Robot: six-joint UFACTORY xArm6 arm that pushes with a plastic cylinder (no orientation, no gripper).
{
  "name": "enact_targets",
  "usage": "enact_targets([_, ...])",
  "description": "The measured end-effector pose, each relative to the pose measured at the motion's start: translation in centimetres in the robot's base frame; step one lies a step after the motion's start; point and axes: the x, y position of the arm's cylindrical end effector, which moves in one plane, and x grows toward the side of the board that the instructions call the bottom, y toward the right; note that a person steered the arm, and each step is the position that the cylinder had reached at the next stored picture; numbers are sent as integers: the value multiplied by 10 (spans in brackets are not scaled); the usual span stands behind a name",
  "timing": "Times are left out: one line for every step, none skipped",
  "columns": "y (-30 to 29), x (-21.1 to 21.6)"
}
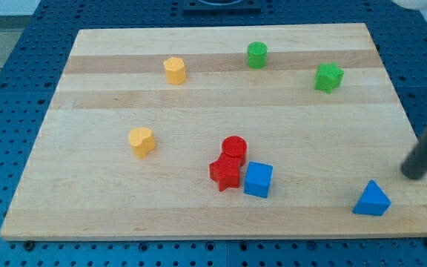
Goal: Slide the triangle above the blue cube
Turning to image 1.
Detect blue triangle block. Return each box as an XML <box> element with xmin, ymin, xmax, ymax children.
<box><xmin>352</xmin><ymin>179</ymin><xmax>391</xmax><ymax>216</ymax></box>

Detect blue cube block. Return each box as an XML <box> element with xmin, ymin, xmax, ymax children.
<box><xmin>244</xmin><ymin>162</ymin><xmax>273</xmax><ymax>198</ymax></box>

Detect red cylinder block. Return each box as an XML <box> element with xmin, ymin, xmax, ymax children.
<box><xmin>222</xmin><ymin>136</ymin><xmax>248</xmax><ymax>166</ymax></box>

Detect red star block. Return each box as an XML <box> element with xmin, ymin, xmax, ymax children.
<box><xmin>209</xmin><ymin>153</ymin><xmax>241</xmax><ymax>191</ymax></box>

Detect wooden board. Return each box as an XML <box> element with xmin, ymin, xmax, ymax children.
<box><xmin>0</xmin><ymin>23</ymin><xmax>427</xmax><ymax>241</ymax></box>

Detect yellow heart block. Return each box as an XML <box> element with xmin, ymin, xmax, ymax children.
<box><xmin>128</xmin><ymin>127</ymin><xmax>156</xmax><ymax>159</ymax></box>

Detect yellow hexagon block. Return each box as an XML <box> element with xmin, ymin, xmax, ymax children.
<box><xmin>163</xmin><ymin>57</ymin><xmax>187</xmax><ymax>85</ymax></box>

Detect green cylinder block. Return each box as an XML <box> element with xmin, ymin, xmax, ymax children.
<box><xmin>247</xmin><ymin>42</ymin><xmax>268</xmax><ymax>69</ymax></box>

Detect green star block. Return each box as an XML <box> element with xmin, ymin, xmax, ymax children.
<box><xmin>314</xmin><ymin>62</ymin><xmax>345</xmax><ymax>93</ymax></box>

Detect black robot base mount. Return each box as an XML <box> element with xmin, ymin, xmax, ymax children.
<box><xmin>182</xmin><ymin>0</ymin><xmax>262</xmax><ymax>13</ymax></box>

